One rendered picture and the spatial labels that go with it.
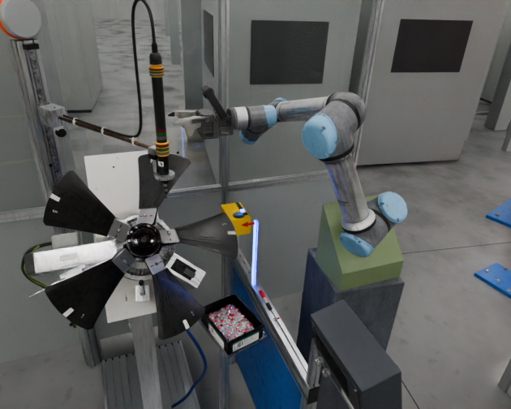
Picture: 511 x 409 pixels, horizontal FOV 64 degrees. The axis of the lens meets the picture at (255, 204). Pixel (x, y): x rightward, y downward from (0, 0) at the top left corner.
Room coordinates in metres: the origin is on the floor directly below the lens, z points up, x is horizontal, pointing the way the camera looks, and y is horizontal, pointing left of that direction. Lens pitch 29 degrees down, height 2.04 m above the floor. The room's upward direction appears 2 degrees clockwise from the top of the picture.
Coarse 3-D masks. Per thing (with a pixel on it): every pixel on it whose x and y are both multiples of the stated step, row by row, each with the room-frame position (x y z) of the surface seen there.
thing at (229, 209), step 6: (222, 204) 1.73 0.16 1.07; (228, 204) 1.73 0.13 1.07; (234, 204) 1.74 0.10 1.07; (222, 210) 1.70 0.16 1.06; (228, 210) 1.68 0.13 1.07; (234, 210) 1.68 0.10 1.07; (228, 216) 1.63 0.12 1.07; (246, 216) 1.63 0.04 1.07; (234, 222) 1.60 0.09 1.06; (240, 222) 1.61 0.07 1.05; (234, 228) 1.60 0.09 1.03; (240, 228) 1.61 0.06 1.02; (246, 228) 1.62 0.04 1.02; (240, 234) 1.61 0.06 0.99
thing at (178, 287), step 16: (160, 272) 1.17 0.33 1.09; (160, 288) 1.11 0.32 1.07; (176, 288) 1.17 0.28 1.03; (160, 304) 1.07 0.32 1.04; (176, 304) 1.10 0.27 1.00; (192, 304) 1.15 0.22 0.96; (160, 320) 1.03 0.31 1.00; (176, 320) 1.06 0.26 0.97; (192, 320) 1.10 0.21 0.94; (160, 336) 0.99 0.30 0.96
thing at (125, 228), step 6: (114, 222) 1.24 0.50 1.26; (120, 222) 1.24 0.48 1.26; (114, 228) 1.24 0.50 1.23; (120, 228) 1.24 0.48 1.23; (126, 228) 1.24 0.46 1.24; (108, 234) 1.24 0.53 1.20; (114, 234) 1.24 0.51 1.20; (120, 234) 1.24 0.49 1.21; (126, 234) 1.24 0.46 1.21; (120, 240) 1.24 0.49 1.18
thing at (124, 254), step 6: (120, 252) 1.16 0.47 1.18; (126, 252) 1.18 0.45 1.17; (114, 258) 1.14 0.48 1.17; (120, 258) 1.16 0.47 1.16; (126, 258) 1.18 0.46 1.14; (132, 258) 1.20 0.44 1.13; (120, 264) 1.16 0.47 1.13; (126, 264) 1.18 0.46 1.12; (132, 264) 1.20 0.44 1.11; (126, 270) 1.18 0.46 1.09
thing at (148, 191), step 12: (144, 156) 1.49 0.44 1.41; (144, 168) 1.46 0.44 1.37; (180, 168) 1.42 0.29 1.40; (144, 180) 1.42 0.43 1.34; (156, 180) 1.39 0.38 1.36; (144, 192) 1.38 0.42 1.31; (156, 192) 1.35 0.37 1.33; (168, 192) 1.34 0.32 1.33; (144, 204) 1.33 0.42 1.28; (156, 204) 1.31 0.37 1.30
